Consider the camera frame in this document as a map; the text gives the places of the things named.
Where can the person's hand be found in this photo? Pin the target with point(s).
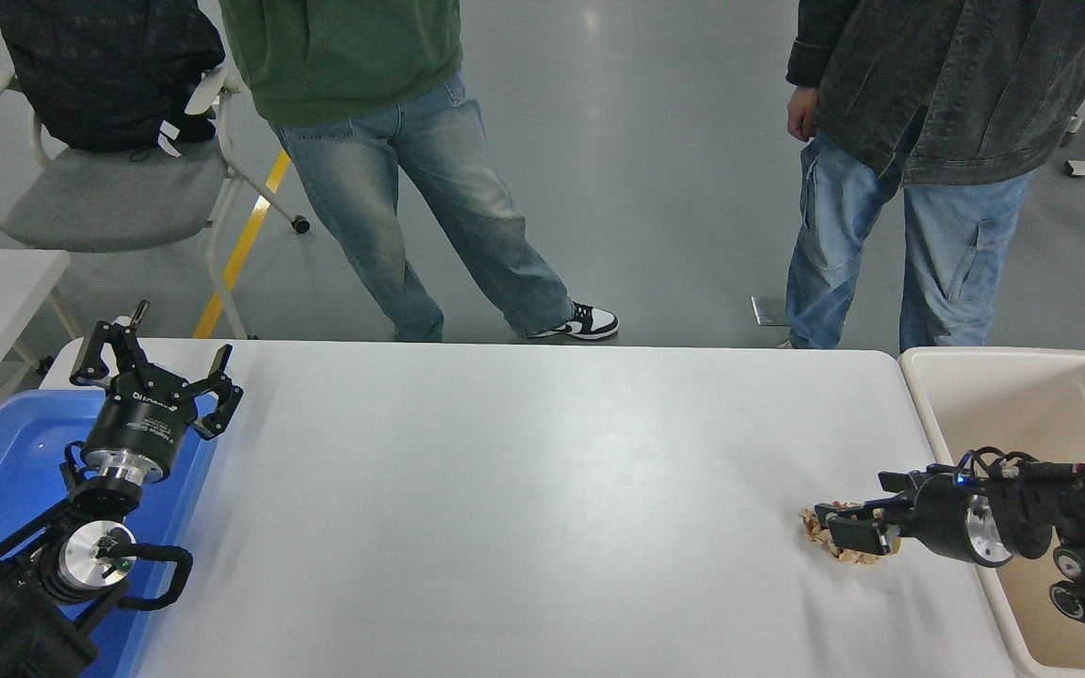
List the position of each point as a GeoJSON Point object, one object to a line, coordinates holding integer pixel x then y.
{"type": "Point", "coordinates": [802, 115]}

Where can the grey white chair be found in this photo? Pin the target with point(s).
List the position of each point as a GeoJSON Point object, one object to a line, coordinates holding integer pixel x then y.
{"type": "Point", "coordinates": [109, 198]}

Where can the silver floor outlet plate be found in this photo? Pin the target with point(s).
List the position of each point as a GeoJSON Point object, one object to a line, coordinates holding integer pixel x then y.
{"type": "Point", "coordinates": [767, 311]}

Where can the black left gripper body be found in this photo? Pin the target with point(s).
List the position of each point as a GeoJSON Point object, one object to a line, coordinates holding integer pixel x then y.
{"type": "Point", "coordinates": [139, 424]}

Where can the person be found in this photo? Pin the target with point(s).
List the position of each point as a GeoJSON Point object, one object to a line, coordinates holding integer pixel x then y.
{"type": "Point", "coordinates": [354, 47]}
{"type": "Point", "coordinates": [957, 75]}

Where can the large pale bin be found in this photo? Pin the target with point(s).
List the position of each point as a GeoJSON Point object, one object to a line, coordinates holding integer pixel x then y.
{"type": "Point", "coordinates": [1023, 405]}

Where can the tan paper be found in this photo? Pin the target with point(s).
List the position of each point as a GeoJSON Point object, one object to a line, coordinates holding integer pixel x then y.
{"type": "Point", "coordinates": [809, 529]}

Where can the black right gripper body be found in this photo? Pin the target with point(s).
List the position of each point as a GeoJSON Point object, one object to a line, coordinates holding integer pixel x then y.
{"type": "Point", "coordinates": [943, 518]}

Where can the black backpack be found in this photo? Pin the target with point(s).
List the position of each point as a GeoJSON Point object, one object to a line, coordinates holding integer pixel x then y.
{"type": "Point", "coordinates": [100, 75]}

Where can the blue plastic tray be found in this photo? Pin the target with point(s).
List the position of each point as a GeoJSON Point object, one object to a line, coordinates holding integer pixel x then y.
{"type": "Point", "coordinates": [6, 471]}

